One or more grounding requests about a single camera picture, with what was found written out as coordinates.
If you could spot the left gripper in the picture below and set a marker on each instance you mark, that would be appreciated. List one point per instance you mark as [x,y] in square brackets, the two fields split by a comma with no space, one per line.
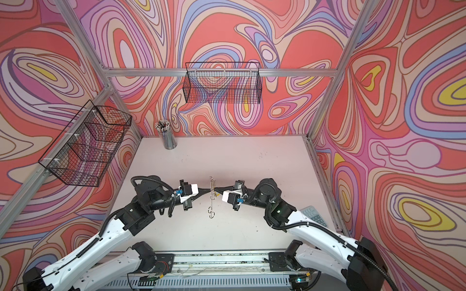
[201,191]

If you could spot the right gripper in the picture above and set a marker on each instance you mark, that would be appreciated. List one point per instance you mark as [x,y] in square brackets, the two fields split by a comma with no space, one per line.
[239,185]

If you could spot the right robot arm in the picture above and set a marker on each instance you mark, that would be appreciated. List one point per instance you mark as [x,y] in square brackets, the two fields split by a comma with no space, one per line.
[358,263]

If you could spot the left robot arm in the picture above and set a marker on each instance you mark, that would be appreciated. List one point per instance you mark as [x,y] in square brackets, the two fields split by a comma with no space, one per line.
[152,195]

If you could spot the metal cup of pens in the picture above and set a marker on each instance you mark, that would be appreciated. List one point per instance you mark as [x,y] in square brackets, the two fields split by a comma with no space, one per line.
[166,133]

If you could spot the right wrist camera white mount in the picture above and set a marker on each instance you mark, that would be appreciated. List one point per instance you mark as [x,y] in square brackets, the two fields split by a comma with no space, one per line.
[233,197]

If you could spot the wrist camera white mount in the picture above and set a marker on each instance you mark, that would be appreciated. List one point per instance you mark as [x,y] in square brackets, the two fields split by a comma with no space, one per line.
[185,192]
[233,197]

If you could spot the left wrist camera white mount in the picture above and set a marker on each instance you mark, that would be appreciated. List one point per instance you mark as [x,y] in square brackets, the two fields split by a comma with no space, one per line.
[185,192]

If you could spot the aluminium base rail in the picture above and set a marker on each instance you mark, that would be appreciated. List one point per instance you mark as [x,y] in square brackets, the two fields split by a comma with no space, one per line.
[219,262]

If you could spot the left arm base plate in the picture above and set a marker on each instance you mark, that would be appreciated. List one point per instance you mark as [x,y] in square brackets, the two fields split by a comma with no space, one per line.
[161,263]

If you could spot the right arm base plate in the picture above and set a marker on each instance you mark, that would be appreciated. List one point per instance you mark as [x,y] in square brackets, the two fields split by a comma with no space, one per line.
[279,262]

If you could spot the black wire basket back wall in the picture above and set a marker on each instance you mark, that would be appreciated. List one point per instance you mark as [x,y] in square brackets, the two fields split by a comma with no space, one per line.
[216,82]

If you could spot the black wire basket wall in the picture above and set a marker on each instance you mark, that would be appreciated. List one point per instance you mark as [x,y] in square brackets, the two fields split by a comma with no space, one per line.
[216,82]
[96,133]

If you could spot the black wire basket left wall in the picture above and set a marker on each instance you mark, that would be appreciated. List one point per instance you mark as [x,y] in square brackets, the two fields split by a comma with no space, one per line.
[96,133]

